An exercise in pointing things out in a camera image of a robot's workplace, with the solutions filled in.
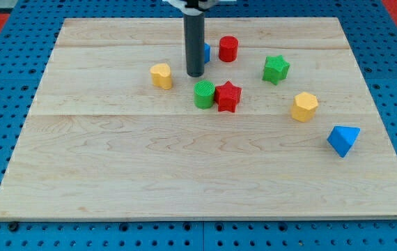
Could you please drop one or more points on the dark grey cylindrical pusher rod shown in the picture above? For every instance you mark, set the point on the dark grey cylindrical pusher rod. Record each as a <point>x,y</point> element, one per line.
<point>194,31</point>

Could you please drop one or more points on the white rod mount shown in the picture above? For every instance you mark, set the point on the white rod mount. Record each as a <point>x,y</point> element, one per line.
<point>197,7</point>

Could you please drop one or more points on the blue cube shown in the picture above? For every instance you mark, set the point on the blue cube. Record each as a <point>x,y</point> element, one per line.
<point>207,53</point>

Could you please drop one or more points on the red cylinder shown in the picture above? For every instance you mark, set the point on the red cylinder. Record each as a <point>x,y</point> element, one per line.
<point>228,48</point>

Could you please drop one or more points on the yellow heart block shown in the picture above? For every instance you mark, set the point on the yellow heart block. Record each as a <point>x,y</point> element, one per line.
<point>161,76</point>

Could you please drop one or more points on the green cylinder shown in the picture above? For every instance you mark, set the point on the green cylinder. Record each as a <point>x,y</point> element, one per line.
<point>204,93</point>

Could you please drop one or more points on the red star block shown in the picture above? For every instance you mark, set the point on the red star block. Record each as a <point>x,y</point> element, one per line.
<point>227,97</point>

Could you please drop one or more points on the green star block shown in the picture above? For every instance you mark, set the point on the green star block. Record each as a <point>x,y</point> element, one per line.
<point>275,69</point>

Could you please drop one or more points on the yellow hexagon block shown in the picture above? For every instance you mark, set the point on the yellow hexagon block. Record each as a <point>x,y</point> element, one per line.
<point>304,107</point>

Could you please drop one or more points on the wooden board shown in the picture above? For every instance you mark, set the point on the wooden board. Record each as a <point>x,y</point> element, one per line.
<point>102,143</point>

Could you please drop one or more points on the blue triangular prism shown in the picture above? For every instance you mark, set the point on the blue triangular prism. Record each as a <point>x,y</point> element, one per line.
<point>342,138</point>

